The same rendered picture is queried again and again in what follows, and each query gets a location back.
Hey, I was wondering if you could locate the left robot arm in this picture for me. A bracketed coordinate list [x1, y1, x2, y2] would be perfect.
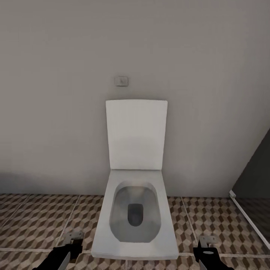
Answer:
[32, 231, 85, 270]

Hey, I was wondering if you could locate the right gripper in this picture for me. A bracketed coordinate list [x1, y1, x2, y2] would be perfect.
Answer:
[193, 247, 220, 263]

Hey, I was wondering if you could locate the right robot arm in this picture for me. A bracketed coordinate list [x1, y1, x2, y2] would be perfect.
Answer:
[193, 236, 235, 270]

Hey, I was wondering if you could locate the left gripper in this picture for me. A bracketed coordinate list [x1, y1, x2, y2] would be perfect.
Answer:
[66, 244, 83, 259]

